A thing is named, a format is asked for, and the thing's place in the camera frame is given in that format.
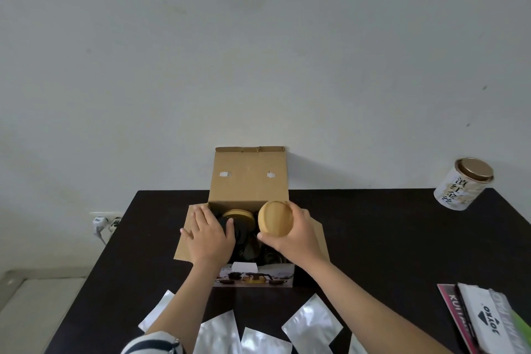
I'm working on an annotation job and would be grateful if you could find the pink packet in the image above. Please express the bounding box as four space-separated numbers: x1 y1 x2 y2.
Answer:
436 283 478 354

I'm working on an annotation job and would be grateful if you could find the person's right hand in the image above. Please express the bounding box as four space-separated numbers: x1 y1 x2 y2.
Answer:
257 200 329 270

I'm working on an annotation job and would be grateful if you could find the person's left forearm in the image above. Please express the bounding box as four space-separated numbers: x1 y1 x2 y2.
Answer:
145 260 229 354

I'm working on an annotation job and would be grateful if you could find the bamboo coaster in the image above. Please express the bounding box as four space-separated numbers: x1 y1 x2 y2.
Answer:
222 208 256 231
258 200 294 238

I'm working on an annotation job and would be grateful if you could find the white tea tin gold lid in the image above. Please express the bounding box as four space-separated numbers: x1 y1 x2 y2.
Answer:
433 157 495 211

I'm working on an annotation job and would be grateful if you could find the white power plug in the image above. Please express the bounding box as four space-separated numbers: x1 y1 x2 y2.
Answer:
92 216 110 246

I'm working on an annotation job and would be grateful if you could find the red cardboard tea set box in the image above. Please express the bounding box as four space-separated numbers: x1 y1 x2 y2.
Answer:
173 145 331 289

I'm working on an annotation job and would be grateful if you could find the white wall socket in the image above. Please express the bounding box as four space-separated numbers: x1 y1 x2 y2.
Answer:
90 211 124 226

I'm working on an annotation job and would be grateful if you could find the white packet black logo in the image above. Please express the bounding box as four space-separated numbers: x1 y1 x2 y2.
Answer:
456 282 515 354

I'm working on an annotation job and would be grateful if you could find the striped shirt sleeve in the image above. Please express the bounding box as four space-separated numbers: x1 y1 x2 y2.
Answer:
120 331 185 354

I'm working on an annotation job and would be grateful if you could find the green packet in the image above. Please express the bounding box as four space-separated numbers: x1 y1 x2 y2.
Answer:
510 310 531 354

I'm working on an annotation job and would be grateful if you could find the dark wooden table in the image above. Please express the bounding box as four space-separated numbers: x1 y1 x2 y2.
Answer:
43 189 531 354

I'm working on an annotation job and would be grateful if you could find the person's left hand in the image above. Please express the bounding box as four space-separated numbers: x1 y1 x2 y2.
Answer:
179 204 236 269

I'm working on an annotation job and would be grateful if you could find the person's right forearm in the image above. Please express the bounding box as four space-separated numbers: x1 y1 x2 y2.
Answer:
296 258 453 354

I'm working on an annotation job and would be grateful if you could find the group of silver foil pouches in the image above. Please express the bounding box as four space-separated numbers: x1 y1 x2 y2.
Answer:
137 289 368 354

